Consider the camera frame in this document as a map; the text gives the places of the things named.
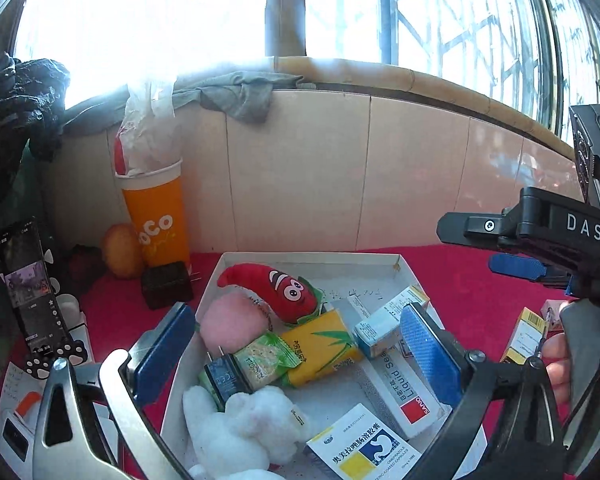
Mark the white blue yellow medicine box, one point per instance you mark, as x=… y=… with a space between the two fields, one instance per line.
x=360 y=445

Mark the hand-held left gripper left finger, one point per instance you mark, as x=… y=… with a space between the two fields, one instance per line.
x=160 y=355

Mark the grey cloth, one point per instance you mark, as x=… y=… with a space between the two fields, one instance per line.
x=245 y=95

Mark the black charger cube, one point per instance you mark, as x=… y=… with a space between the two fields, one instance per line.
x=167 y=285

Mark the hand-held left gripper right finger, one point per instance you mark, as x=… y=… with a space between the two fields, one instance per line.
x=430 y=355

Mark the black plastic bag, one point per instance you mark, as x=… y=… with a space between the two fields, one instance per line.
x=15 y=110

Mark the person's right hand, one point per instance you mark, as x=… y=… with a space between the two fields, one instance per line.
x=559 y=365

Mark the teal white box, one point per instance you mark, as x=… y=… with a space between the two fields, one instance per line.
x=380 y=327

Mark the flat white carton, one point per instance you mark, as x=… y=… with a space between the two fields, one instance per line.
x=362 y=305

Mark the black plug adapter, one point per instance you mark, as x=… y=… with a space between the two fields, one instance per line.
x=225 y=375

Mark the green biscuit packet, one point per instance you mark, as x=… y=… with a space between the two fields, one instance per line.
x=267 y=360

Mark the orange fruit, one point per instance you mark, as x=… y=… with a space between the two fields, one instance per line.
x=122 y=250

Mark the window metal grille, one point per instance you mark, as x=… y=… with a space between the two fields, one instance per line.
x=480 y=20

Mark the yellow black carton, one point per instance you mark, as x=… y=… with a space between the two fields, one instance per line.
x=522 y=337

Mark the red chili plush toy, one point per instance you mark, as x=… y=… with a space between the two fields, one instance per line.
x=275 y=287

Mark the orange paper cup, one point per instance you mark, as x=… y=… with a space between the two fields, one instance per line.
x=155 y=220

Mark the pink small box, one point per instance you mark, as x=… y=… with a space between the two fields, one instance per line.
x=552 y=312

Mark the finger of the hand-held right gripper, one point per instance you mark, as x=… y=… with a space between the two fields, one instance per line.
x=517 y=266
x=475 y=227

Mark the white red long box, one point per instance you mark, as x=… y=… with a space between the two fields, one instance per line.
x=405 y=400

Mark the pink plush ball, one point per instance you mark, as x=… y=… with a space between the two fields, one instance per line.
x=230 y=322

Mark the black smartphone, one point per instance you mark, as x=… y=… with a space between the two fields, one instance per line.
x=30 y=285

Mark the clear plastic bag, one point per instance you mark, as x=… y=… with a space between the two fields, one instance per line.
x=147 y=120

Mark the white cardboard box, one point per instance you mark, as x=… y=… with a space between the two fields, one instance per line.
x=360 y=270

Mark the white plush toy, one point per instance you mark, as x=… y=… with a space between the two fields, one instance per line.
x=240 y=425

